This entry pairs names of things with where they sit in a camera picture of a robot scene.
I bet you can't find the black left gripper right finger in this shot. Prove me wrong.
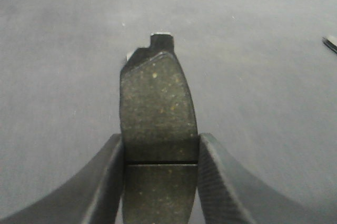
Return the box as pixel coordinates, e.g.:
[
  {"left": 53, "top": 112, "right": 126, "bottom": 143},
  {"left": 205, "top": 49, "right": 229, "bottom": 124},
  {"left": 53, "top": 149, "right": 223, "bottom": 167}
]
[{"left": 197, "top": 133, "right": 333, "bottom": 223}]

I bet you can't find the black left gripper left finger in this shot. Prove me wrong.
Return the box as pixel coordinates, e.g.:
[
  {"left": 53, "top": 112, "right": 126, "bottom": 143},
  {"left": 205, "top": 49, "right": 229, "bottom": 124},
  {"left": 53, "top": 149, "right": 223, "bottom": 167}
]
[{"left": 1, "top": 134, "right": 124, "bottom": 223}]

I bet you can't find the grey brake pad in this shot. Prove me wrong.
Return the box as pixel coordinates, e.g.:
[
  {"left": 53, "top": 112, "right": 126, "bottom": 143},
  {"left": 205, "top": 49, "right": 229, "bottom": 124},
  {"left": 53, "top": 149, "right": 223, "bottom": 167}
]
[
  {"left": 119, "top": 33, "right": 200, "bottom": 223},
  {"left": 322, "top": 35, "right": 337, "bottom": 54}
]

